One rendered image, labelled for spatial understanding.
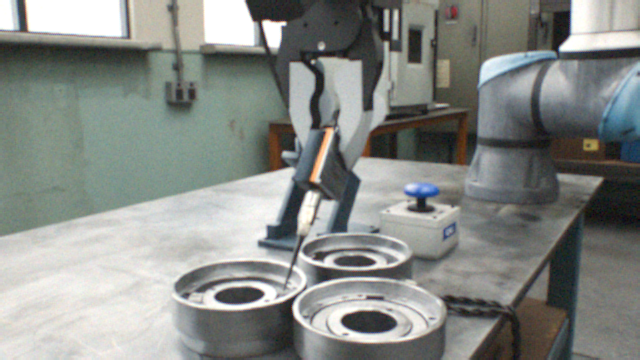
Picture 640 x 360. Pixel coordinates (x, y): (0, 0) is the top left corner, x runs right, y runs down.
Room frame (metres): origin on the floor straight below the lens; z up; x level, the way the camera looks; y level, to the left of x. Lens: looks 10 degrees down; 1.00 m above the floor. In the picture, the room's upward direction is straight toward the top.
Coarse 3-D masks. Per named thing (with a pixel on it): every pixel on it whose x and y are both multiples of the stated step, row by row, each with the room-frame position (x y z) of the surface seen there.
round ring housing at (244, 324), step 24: (216, 264) 0.44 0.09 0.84; (240, 264) 0.45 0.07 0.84; (264, 264) 0.45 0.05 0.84; (288, 264) 0.44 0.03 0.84; (192, 288) 0.41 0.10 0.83; (216, 288) 0.41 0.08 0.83; (240, 288) 0.42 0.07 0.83; (264, 288) 0.41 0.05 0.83; (192, 312) 0.35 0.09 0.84; (216, 312) 0.35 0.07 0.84; (240, 312) 0.35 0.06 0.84; (264, 312) 0.35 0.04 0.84; (288, 312) 0.37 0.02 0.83; (192, 336) 0.35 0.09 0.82; (216, 336) 0.35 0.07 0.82; (240, 336) 0.35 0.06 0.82; (264, 336) 0.35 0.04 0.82; (288, 336) 0.37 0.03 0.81
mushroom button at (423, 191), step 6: (408, 186) 0.61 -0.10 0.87; (414, 186) 0.60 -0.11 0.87; (420, 186) 0.60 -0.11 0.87; (426, 186) 0.60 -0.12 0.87; (432, 186) 0.60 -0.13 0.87; (408, 192) 0.60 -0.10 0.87; (414, 192) 0.59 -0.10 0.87; (420, 192) 0.59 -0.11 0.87; (426, 192) 0.59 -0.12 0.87; (432, 192) 0.59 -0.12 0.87; (438, 192) 0.60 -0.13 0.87; (420, 198) 0.60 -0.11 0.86; (426, 198) 0.60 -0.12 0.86; (420, 204) 0.60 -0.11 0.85; (426, 204) 0.61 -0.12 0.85
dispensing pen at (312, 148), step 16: (336, 112) 0.47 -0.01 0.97; (336, 128) 0.47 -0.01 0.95; (320, 144) 0.44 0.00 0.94; (304, 160) 0.44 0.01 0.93; (304, 176) 0.43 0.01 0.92; (320, 192) 0.44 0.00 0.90; (304, 208) 0.43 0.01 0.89; (304, 224) 0.42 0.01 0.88; (304, 240) 0.42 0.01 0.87; (288, 272) 0.41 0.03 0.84
